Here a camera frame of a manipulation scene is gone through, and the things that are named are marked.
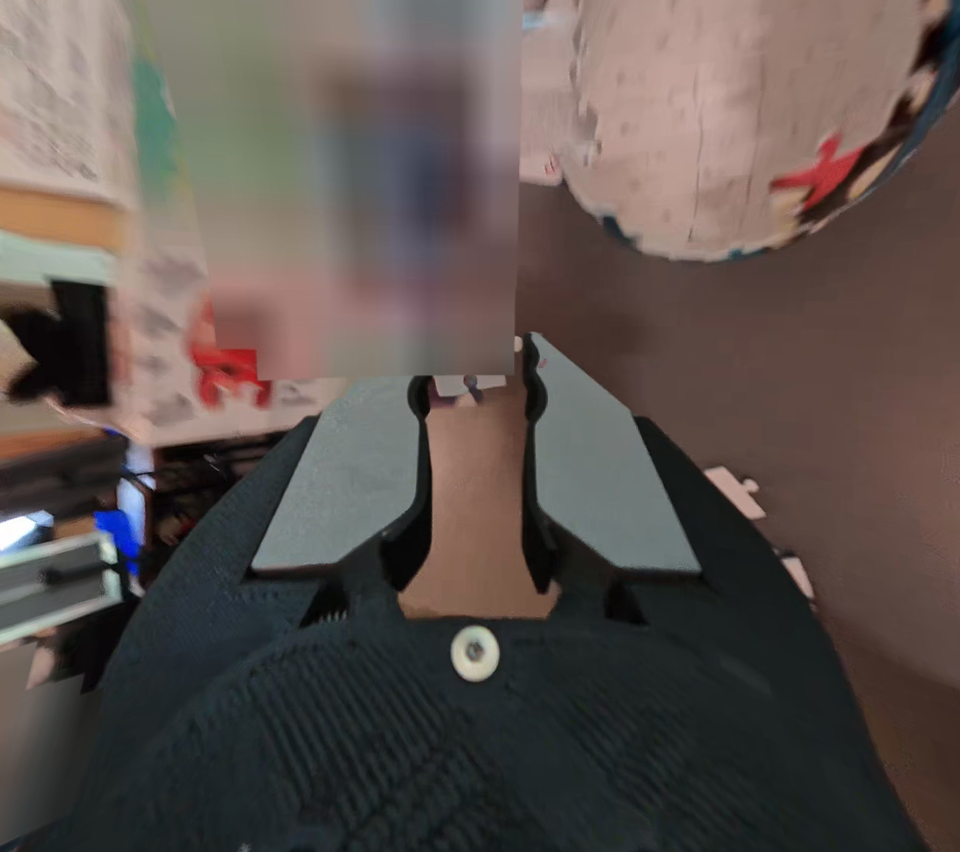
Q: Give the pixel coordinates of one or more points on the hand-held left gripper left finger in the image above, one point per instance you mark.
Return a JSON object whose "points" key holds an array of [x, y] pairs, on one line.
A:
{"points": [[337, 492]]}

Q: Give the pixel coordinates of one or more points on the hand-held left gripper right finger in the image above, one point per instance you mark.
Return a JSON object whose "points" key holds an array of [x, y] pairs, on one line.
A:
{"points": [[600, 492]]}

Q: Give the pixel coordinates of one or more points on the puzzle pieces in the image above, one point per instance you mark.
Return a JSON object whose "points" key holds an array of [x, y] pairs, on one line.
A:
{"points": [[739, 492]]}

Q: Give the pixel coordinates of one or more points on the partly built puzzle ball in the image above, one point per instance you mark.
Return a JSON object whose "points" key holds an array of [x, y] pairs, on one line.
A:
{"points": [[712, 80]]}

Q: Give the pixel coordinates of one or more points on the colourful cardboard puzzle box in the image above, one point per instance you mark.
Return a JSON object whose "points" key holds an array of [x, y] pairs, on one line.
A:
{"points": [[165, 342]]}

